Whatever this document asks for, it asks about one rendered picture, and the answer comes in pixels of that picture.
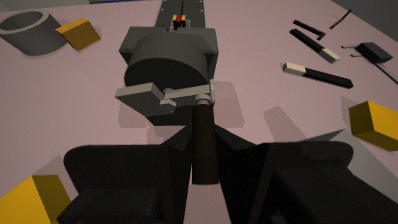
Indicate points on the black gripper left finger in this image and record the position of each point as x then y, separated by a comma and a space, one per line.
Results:
165, 166

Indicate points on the dark grey hollow cylinder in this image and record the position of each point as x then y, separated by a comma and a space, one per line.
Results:
32, 32

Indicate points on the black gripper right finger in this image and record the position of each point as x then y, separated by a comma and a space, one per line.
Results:
245, 169

